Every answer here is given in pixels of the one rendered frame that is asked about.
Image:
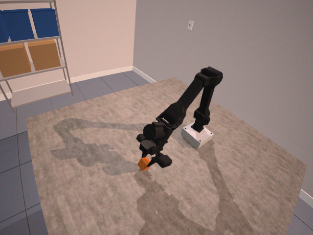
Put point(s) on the orange block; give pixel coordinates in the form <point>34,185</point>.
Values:
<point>143,163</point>

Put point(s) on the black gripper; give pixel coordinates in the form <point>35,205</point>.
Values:
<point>160,158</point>

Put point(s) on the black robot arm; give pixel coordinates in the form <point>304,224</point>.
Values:
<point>206,79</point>

